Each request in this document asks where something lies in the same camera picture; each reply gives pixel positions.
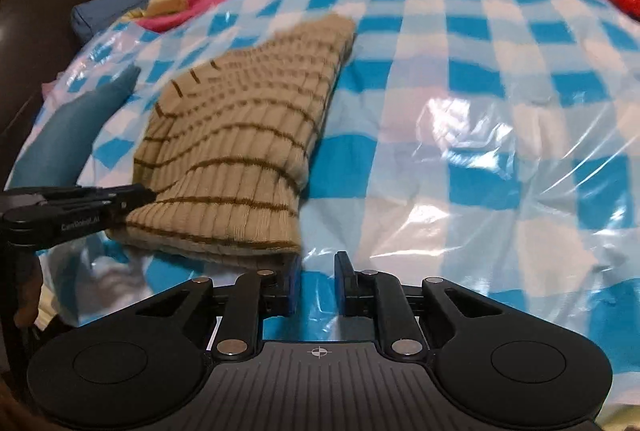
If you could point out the teal blue cloth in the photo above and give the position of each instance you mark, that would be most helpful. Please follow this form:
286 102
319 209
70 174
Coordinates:
75 126

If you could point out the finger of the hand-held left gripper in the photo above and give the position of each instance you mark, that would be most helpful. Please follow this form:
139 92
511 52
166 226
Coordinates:
100 192
75 223

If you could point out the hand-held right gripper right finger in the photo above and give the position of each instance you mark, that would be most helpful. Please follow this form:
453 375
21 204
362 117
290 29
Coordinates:
341 283

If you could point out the blue white checkered plastic sheet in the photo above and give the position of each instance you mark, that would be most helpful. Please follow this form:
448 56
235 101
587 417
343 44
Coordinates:
475 111

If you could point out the tan striped knit sweater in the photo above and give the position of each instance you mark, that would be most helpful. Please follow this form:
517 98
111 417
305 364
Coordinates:
240 121

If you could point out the dark wooden headboard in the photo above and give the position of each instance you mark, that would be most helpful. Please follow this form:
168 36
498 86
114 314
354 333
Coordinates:
40 26

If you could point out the blue pillow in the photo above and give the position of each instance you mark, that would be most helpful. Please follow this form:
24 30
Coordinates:
105 8

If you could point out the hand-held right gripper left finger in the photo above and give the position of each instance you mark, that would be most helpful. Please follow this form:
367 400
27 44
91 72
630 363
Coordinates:
294 286

